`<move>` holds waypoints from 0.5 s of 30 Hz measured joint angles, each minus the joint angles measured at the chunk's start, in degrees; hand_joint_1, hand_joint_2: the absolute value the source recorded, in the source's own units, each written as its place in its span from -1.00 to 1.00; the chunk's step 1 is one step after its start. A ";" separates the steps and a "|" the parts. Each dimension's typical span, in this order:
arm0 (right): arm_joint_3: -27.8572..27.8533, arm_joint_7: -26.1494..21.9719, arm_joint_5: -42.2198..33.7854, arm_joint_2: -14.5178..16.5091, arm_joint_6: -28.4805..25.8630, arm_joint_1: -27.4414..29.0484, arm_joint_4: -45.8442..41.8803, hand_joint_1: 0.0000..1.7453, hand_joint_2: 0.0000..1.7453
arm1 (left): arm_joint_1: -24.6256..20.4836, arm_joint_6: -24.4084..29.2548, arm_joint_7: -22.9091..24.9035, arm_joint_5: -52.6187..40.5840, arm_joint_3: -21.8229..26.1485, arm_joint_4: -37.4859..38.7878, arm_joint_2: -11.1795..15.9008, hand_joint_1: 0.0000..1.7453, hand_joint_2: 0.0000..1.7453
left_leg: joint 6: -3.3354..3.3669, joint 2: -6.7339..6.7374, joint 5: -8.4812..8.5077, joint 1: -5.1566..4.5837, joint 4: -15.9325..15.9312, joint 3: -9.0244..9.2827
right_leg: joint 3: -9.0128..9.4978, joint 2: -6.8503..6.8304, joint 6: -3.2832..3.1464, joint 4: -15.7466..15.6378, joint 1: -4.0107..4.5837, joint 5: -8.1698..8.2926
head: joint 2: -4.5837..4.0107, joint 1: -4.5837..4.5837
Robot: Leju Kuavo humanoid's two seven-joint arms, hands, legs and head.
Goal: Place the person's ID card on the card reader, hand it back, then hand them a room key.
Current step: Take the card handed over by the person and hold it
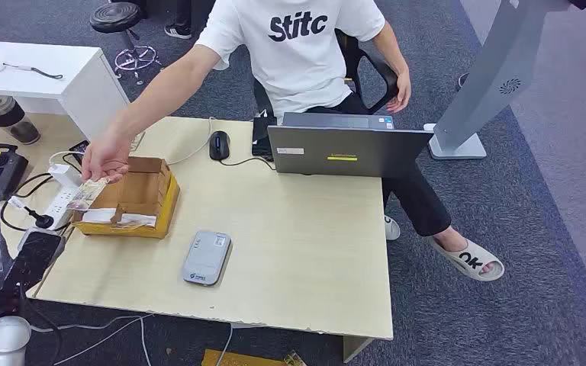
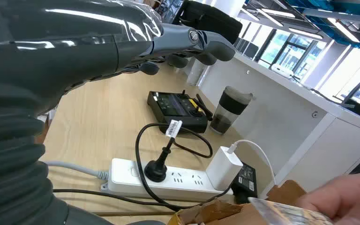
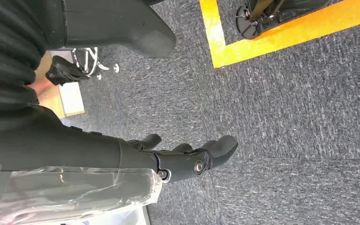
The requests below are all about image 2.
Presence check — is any card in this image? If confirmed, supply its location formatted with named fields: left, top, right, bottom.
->
left=248, top=197, right=334, bottom=225

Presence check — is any black power brick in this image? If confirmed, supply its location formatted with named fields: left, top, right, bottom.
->
left=231, top=162, right=258, bottom=204

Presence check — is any open cardboard box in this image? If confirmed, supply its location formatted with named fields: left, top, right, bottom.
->
left=167, top=180, right=308, bottom=225

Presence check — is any white charger block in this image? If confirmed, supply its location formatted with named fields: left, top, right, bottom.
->
left=205, top=146, right=244, bottom=192

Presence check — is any black remote controller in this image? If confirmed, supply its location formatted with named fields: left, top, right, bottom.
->
left=146, top=90, right=214, bottom=134

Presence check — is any small white device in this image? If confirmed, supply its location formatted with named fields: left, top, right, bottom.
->
left=270, top=63, right=294, bottom=79

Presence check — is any white power strip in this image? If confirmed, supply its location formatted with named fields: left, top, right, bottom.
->
left=100, top=157, right=234, bottom=202

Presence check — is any clear tumbler with black sleeve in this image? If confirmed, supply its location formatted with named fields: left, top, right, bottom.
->
left=209, top=86, right=255, bottom=135

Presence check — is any white charger cable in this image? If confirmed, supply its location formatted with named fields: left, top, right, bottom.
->
left=227, top=139, right=277, bottom=186

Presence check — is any grey power strip cable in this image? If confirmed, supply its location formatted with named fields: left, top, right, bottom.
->
left=43, top=160, right=110, bottom=181

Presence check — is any white barcode cable tag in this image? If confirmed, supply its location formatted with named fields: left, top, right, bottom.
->
left=165, top=120, right=183, bottom=139

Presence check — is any thin black cable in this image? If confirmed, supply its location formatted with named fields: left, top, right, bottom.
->
left=52, top=188, right=174, bottom=207

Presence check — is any black plug with cable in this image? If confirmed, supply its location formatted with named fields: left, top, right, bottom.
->
left=135, top=122, right=234, bottom=210

